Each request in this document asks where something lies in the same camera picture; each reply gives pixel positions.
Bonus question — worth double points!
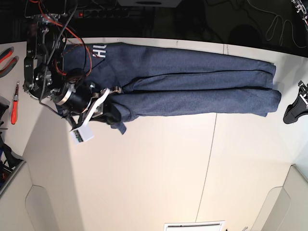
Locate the dark blue t-shirt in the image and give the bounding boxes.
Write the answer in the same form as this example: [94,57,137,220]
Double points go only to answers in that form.
[64,43,281,124]

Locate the orange handled screwdriver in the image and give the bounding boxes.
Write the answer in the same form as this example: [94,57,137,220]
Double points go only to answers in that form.
[11,81,19,125]

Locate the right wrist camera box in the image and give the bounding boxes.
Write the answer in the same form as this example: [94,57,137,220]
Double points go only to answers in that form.
[69,125,94,144]

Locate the orange handled pliers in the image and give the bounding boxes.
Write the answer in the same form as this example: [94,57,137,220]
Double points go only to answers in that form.
[0,47,19,78]

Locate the white vent panel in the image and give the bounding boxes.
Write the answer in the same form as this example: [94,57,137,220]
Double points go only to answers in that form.
[164,221,225,231]

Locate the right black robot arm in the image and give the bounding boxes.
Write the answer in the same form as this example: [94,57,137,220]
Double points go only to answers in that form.
[23,0,126,133]

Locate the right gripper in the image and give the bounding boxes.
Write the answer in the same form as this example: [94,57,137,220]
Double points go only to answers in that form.
[61,87,121,129]

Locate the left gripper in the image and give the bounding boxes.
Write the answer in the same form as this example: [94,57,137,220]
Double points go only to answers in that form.
[283,81,308,124]

